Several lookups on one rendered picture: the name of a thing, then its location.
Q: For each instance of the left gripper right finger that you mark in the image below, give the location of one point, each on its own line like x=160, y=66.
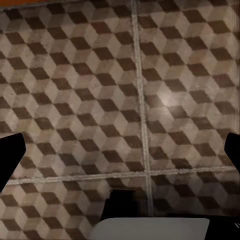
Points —
x=232, y=148

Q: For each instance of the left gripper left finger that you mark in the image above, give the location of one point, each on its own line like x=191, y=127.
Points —
x=12, y=149

